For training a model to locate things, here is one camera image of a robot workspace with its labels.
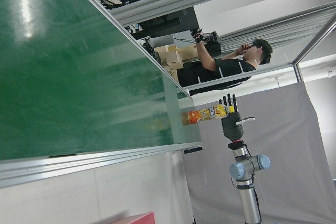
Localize dark grey white right robot hand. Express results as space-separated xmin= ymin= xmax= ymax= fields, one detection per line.
xmin=218 ymin=93 xmax=256 ymax=141

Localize orange drink bottle yellow cap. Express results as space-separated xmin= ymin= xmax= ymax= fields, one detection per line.
xmin=181 ymin=104 xmax=236 ymax=126

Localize pink plastic basket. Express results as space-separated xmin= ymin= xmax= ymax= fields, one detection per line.
xmin=108 ymin=211 xmax=155 ymax=224

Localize person in black t-shirt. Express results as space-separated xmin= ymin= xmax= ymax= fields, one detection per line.
xmin=177 ymin=37 xmax=274 ymax=97

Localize grey fabric screen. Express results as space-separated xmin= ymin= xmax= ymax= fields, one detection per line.
xmin=181 ymin=81 xmax=333 ymax=224

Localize cardboard boxes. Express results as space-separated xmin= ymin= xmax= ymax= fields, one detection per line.
xmin=161 ymin=49 xmax=184 ymax=70

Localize black motion capture glove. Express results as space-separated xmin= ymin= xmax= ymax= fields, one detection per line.
xmin=191 ymin=28 xmax=221 ymax=45

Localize beige cardboard box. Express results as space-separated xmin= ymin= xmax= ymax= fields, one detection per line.
xmin=154 ymin=45 xmax=179 ymax=58

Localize black Huawei monitor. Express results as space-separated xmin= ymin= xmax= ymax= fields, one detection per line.
xmin=131 ymin=5 xmax=201 ymax=40

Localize green conveyor belt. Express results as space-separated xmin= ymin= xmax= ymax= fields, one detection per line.
xmin=0 ymin=0 xmax=203 ymax=162
xmin=0 ymin=0 xmax=204 ymax=189

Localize aluminium cage frame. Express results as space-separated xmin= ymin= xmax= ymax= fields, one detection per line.
xmin=181 ymin=19 xmax=336 ymax=90

